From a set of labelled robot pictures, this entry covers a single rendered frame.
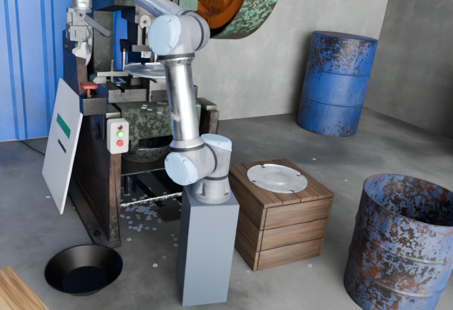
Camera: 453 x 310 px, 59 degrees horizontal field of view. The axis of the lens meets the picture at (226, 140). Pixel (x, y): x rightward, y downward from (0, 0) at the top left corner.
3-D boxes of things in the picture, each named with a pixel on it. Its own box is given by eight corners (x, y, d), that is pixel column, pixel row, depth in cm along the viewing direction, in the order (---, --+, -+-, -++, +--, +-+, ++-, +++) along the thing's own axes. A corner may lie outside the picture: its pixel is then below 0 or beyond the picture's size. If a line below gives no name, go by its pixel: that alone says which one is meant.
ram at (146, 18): (171, 47, 185) (175, -22, 175) (140, 46, 177) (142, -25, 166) (156, 41, 198) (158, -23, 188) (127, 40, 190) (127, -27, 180)
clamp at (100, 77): (129, 82, 191) (129, 60, 187) (94, 83, 182) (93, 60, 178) (125, 79, 195) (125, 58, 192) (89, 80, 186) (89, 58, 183)
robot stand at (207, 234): (226, 302, 161) (239, 205, 145) (182, 306, 156) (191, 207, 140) (216, 272, 177) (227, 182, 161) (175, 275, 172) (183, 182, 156)
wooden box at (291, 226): (320, 255, 197) (334, 193, 184) (253, 271, 180) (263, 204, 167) (276, 213, 230) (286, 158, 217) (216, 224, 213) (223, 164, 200)
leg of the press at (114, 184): (122, 246, 187) (125, 52, 155) (97, 253, 181) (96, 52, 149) (73, 166, 257) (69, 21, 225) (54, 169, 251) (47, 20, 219)
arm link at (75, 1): (88, -5, 152) (94, -3, 146) (88, 8, 154) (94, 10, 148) (67, -6, 148) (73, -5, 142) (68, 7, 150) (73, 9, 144)
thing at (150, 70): (114, 65, 189) (114, 63, 188) (170, 64, 204) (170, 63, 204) (135, 79, 166) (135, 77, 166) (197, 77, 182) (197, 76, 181)
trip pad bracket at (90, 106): (107, 139, 170) (107, 95, 163) (83, 142, 165) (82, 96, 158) (102, 135, 175) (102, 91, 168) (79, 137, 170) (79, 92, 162)
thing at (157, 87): (183, 108, 180) (185, 78, 175) (154, 110, 173) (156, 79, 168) (160, 93, 199) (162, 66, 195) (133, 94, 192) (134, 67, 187)
